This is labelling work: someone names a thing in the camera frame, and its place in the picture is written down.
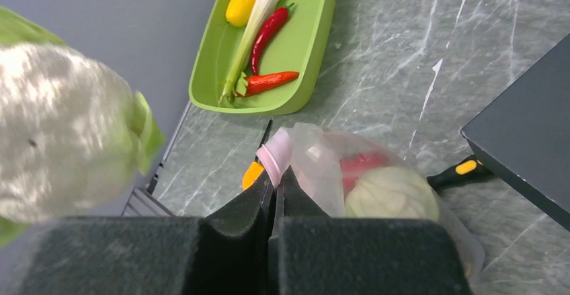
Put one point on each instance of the red tomato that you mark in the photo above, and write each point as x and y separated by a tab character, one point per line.
353	167

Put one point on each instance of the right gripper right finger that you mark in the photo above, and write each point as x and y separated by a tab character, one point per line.
313	253

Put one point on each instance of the yellow lemon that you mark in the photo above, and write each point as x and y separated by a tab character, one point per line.
238	12

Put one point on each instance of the dark grey box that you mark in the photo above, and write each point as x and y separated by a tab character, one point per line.
522	136

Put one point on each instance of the white cauliflower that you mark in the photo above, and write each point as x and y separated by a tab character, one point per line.
73	133

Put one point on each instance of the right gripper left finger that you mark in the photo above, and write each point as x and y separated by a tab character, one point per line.
223	253

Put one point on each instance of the aluminium frame rail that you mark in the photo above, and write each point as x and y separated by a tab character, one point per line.
142	202

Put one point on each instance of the black marker pen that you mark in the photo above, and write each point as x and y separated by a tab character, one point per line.
266	133

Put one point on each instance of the red chili pepper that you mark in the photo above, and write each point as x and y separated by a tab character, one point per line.
268	30

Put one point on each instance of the clear zip top bag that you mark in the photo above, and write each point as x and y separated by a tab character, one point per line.
314	153

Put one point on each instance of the orange carrot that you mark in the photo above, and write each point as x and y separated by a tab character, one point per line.
248	86

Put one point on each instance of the celery stalk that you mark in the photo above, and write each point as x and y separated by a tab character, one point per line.
262	9

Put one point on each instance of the green cabbage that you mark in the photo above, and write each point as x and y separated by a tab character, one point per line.
392	192

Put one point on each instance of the green plastic tray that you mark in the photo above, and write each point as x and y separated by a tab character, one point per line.
299	46

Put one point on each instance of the orange tape measure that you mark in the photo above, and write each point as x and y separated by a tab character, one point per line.
252	173

